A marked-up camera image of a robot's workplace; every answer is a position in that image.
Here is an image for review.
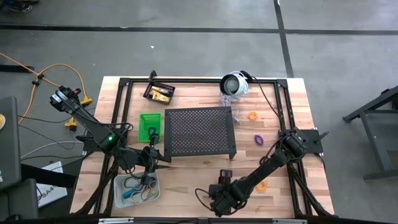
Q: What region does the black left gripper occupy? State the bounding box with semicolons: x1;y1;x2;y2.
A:
119;146;172;175

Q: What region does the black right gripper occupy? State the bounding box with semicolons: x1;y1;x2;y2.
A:
208;169;246;218

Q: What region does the yellow rubber band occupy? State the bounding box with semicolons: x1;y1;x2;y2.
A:
139;182;156;195

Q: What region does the maroon rubber band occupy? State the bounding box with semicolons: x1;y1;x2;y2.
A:
141;188;160;202

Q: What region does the black rubber band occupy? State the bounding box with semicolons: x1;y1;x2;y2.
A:
123;176;147;190

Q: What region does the green plastic basket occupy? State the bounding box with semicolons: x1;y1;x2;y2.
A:
137;112;163;144

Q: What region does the tan rubber band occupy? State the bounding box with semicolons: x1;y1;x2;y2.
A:
130;190;153;203

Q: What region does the clear plastic tray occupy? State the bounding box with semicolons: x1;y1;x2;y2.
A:
113;170;162;208

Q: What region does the black plastic basket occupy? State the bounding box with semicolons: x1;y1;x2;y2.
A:
142;81;177;106

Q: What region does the black perforated metal riser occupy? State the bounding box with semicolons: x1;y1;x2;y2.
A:
162;106;236;162

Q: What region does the white cardboard box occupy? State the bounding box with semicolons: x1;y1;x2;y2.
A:
35;161;68;208

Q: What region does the black beam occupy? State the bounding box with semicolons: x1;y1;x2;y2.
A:
20;164;78;189

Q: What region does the black lamp base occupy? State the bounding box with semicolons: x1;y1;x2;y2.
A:
239;70;254;83

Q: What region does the dark grey case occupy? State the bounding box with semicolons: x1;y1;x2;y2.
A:
0;179;40;220

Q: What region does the grey cabinet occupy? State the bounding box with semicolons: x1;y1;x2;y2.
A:
0;96;22;190

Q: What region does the black metal stand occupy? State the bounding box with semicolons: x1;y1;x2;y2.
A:
343;84;398;184

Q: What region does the black floor bar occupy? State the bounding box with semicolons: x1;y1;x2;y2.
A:
0;64;35;74

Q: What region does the person's shoe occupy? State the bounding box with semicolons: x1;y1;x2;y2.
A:
7;0;40;13

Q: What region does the silver metal bracket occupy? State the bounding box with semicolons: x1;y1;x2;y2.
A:
98;217;134;224
272;218;307;224

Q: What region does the black aluminium rig frame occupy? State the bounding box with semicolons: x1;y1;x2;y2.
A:
74;77;335;218

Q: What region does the white lamp cable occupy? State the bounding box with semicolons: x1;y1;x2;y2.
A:
219;93;241;124

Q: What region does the yellow extension cord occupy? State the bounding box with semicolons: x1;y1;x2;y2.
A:
0;52;93;131

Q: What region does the white floor cable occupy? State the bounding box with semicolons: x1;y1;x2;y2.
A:
20;141;85;159

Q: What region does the white dome camera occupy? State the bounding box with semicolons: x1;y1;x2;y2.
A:
219;70;249;102

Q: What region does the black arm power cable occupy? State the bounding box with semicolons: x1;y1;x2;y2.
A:
250;76;282;131

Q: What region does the black floor cable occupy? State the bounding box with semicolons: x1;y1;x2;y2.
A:
17;105;114;162

